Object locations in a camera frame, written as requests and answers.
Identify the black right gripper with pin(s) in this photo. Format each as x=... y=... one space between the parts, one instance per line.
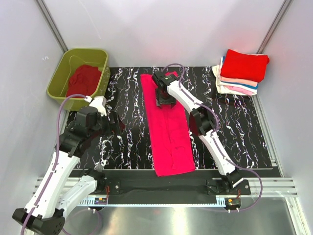
x=171 y=101

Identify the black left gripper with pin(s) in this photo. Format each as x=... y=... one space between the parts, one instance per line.
x=117 y=128

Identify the bright pink t-shirt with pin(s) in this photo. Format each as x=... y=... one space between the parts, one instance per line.
x=169 y=133

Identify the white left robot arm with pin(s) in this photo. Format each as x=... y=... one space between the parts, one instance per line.
x=48 y=208

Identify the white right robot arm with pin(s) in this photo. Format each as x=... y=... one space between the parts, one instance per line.
x=203 y=123

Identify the dark red crumpled shirt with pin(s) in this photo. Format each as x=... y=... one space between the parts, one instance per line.
x=84 y=81

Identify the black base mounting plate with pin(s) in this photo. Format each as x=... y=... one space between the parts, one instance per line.
x=144 y=174

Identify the olive green plastic bin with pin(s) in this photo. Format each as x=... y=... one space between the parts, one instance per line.
x=70 y=62

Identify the left orange connector box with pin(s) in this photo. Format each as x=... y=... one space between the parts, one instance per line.
x=101 y=200

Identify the orange connector box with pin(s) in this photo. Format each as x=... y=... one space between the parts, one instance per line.
x=101 y=200
x=233 y=202

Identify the red folded t-shirt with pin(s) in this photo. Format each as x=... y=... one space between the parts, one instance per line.
x=245 y=66

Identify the right orange connector box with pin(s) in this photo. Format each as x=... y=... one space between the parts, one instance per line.
x=233 y=202

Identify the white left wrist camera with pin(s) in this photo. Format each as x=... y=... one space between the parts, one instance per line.
x=98 y=102

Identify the white slotted cable duct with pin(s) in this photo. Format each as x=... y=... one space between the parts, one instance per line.
x=115 y=201

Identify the right corner aluminium post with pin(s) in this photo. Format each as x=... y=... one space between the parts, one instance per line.
x=274 y=25

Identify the corner aluminium post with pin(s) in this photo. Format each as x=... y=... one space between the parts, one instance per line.
x=51 y=23
x=274 y=25

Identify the left corner aluminium post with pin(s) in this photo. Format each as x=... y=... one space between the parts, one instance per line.
x=51 y=23

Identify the aluminium extrusion rail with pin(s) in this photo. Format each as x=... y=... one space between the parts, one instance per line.
x=270 y=187

